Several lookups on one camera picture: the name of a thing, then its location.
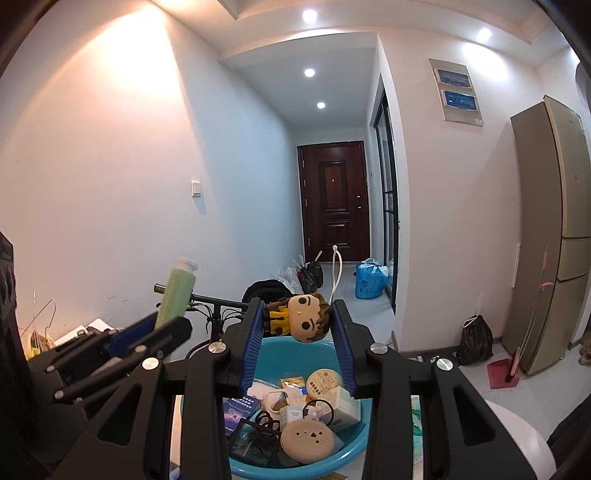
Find beige refrigerator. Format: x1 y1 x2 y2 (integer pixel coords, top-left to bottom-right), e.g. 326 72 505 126
502 96 590 375

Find black garbage bag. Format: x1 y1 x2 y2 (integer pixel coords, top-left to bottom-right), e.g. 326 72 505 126
455 315 493 366

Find black hair tie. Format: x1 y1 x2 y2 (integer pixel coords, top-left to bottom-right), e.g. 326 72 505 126
301 398 336 421

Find white light switch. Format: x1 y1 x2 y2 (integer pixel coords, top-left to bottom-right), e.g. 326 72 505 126
191 180 202 198

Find black backpack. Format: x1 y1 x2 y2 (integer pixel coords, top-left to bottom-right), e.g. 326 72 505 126
242 279 293 304

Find blue plastic bag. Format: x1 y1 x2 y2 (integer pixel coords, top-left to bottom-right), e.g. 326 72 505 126
355 258 390 300

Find purple box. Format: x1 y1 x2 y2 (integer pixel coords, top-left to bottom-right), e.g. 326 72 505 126
223 395 260 438

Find bicycle handlebar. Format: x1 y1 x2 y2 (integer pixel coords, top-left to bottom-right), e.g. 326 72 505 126
153 282 250 324

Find small doll figurine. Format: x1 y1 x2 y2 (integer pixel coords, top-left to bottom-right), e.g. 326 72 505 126
263 293 331 343

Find round beige silicone case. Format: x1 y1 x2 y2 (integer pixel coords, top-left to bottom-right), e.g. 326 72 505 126
280 419 338 464

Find round yellow cream jar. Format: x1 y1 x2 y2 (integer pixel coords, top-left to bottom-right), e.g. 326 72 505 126
305 368 342 400

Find wall electrical panel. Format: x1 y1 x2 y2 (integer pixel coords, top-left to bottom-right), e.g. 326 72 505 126
429 59 484 127

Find red dustpan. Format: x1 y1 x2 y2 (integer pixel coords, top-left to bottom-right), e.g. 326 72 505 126
487 352 521 389

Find black bags by door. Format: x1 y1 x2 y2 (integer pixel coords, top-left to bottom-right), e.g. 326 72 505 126
295 258 324 294

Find white green box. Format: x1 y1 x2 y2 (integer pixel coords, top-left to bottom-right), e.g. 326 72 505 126
315 386 361 433

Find gold cigarette box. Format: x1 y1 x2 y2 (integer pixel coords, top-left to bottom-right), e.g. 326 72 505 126
315 472 349 480

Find green cream tube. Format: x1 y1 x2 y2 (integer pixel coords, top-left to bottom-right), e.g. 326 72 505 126
154 256 199 363

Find blue plastic basin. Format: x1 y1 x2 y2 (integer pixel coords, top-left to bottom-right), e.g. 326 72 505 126
230 336 372 479

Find black glass sliding door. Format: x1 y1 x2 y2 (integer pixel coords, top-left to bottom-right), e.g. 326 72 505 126
372 85 399 312

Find black coiled cable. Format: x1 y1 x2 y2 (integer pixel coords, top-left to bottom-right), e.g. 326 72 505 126
250 409 282 444

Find metal wire hanger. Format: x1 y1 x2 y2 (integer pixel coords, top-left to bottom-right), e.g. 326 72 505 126
19 299 57 347

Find green tissue pack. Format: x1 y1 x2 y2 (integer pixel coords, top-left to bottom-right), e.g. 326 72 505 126
411 395 424 464

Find dark red entrance door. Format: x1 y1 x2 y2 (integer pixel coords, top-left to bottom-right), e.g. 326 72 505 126
297 141 370 262

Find black rectangular tray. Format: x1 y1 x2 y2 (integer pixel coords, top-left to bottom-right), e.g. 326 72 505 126
228 419 280 468

